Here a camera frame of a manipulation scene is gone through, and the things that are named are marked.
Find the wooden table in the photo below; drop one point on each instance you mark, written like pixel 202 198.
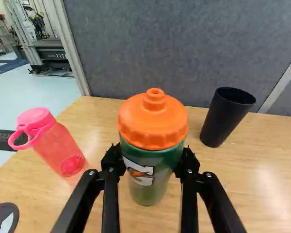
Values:
pixel 245 184

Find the green bottle with orange cap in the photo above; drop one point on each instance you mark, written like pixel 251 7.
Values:
pixel 152 126

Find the black plastic cup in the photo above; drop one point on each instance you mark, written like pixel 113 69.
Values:
pixel 223 119

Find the pink transparent bottle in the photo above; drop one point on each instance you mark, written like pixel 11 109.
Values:
pixel 51 143

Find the grey fabric partition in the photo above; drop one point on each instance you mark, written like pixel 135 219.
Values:
pixel 174 48

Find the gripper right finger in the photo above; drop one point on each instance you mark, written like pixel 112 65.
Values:
pixel 191 194

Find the black treadmill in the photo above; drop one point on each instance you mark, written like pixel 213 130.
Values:
pixel 51 55

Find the black chair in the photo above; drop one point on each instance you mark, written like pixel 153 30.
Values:
pixel 2 140

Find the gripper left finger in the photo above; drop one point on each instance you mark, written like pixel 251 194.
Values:
pixel 110 191

